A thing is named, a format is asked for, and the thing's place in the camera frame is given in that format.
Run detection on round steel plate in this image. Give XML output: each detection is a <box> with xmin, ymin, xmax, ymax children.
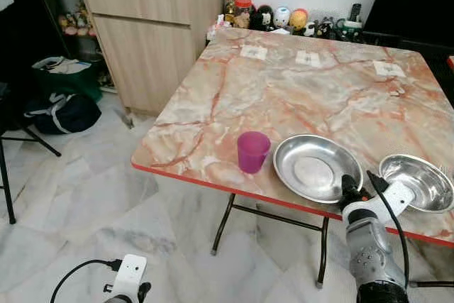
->
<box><xmin>273</xmin><ymin>134</ymin><xmax>364</xmax><ymax>204</ymax></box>

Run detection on steel bowl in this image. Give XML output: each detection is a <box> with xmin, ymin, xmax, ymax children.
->
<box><xmin>378</xmin><ymin>154</ymin><xmax>454</xmax><ymax>214</ymax></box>

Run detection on purple plastic cup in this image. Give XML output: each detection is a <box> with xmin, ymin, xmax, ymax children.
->
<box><xmin>237</xmin><ymin>131</ymin><xmax>272</xmax><ymax>175</ymax></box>

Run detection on black metal floor bar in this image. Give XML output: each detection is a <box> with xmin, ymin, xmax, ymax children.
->
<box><xmin>408</xmin><ymin>280</ymin><xmax>454</xmax><ymax>289</ymax></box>

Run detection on white paper label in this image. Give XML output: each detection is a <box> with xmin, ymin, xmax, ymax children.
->
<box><xmin>373</xmin><ymin>61</ymin><xmax>406</xmax><ymax>78</ymax></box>
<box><xmin>241</xmin><ymin>45</ymin><xmax>268</xmax><ymax>61</ymax></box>
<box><xmin>295</xmin><ymin>50</ymin><xmax>321</xmax><ymax>67</ymax></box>

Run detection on green mug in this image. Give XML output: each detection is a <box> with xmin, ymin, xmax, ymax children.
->
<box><xmin>336</xmin><ymin>19</ymin><xmax>365</xmax><ymax>42</ymax></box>

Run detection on yellow orange doll figurine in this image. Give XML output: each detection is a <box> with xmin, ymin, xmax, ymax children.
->
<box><xmin>289</xmin><ymin>9</ymin><xmax>310</xmax><ymax>34</ymax></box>

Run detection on black metal stand legs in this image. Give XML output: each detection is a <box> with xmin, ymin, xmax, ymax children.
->
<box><xmin>0</xmin><ymin>83</ymin><xmax>62</xmax><ymax>224</ymax></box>

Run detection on white doll figurine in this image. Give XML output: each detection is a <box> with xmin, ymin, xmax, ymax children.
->
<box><xmin>274</xmin><ymin>6</ymin><xmax>292</xmax><ymax>31</ymax></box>

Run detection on black doll figurine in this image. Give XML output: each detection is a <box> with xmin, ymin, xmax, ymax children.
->
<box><xmin>255</xmin><ymin>5</ymin><xmax>275</xmax><ymax>31</ymax></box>

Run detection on dark blue bag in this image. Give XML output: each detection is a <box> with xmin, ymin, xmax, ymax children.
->
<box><xmin>23</xmin><ymin>92</ymin><xmax>101</xmax><ymax>135</ymax></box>

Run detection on black chair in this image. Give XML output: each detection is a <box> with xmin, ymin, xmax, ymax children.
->
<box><xmin>362</xmin><ymin>0</ymin><xmax>454</xmax><ymax>59</ymax></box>

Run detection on red lidded jar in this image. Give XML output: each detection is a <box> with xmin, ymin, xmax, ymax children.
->
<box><xmin>234</xmin><ymin>0</ymin><xmax>255</xmax><ymax>30</ymax></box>

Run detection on green bag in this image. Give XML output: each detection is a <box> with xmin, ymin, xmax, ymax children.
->
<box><xmin>32</xmin><ymin>56</ymin><xmax>103</xmax><ymax>102</ymax></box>

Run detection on light wooden cabinet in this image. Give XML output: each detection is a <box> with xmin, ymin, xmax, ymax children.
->
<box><xmin>74</xmin><ymin>0</ymin><xmax>226</xmax><ymax>116</ymax></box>

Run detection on glass display shelf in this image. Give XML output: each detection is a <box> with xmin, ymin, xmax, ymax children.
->
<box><xmin>28</xmin><ymin>0</ymin><xmax>116</xmax><ymax>92</ymax></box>

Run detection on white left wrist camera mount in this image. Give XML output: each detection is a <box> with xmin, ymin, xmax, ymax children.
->
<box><xmin>110</xmin><ymin>255</ymin><xmax>148</xmax><ymax>301</ymax></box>

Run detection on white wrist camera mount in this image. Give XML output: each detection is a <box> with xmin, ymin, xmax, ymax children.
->
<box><xmin>110</xmin><ymin>255</ymin><xmax>148</xmax><ymax>301</ymax></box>
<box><xmin>343</xmin><ymin>181</ymin><xmax>416</xmax><ymax>223</ymax></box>

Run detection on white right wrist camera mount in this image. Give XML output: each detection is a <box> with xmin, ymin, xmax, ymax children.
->
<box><xmin>343</xmin><ymin>181</ymin><xmax>416</xmax><ymax>223</ymax></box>

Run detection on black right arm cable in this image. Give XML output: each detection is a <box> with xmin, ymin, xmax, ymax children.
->
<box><xmin>365</xmin><ymin>170</ymin><xmax>412</xmax><ymax>290</ymax></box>

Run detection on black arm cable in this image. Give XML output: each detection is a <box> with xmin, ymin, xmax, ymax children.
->
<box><xmin>365</xmin><ymin>170</ymin><xmax>412</xmax><ymax>290</ymax></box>
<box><xmin>50</xmin><ymin>259</ymin><xmax>123</xmax><ymax>303</ymax></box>

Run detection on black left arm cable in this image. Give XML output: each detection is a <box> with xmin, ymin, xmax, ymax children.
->
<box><xmin>50</xmin><ymin>259</ymin><xmax>123</xmax><ymax>303</ymax></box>

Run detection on black folding table leg frame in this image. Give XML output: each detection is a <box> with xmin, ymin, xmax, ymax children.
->
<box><xmin>211</xmin><ymin>193</ymin><xmax>331</xmax><ymax>288</ymax></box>

